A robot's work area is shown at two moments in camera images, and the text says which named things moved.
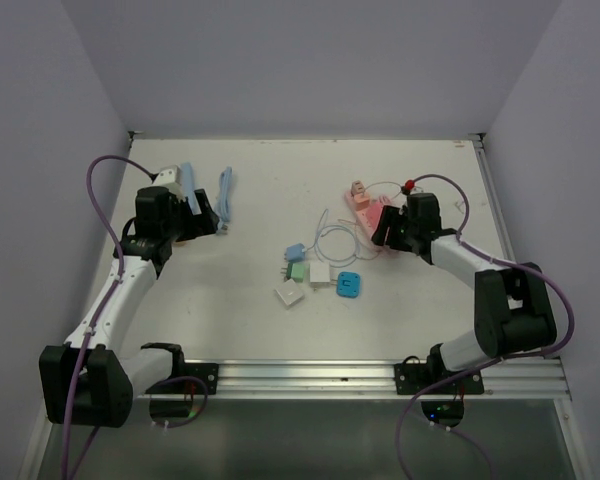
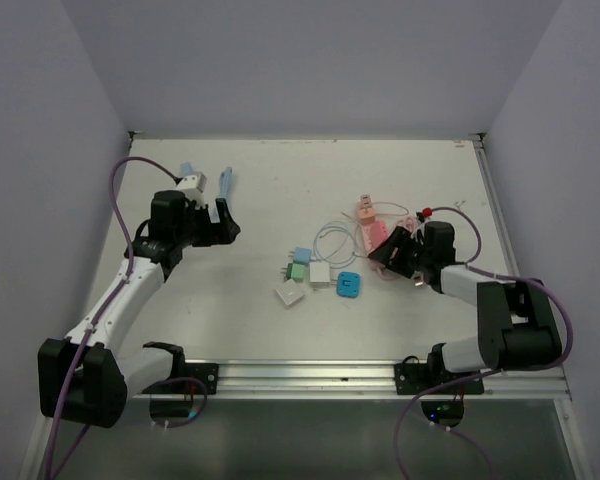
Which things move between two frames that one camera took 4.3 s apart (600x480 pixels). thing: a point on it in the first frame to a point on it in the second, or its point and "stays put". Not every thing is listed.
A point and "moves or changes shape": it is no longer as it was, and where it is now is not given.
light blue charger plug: [295, 252] moves or changes shape
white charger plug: [289, 292] stays put
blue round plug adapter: [348, 284] stays put
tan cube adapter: [356, 187] to [366, 201]
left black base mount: [209, 373] stays put
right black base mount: [411, 376] stays put
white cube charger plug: [319, 275] stays put
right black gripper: [391, 216] to [401, 238]
